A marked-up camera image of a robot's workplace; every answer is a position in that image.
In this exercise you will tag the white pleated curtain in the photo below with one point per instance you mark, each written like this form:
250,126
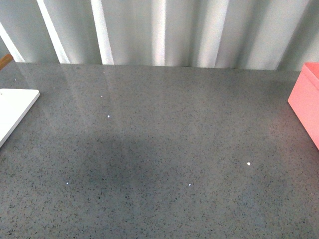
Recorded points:
242,34

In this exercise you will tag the white rack with wooden rods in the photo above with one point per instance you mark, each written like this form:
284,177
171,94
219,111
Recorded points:
16,97

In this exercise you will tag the pink plastic bin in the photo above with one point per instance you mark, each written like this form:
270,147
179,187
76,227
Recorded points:
304,99

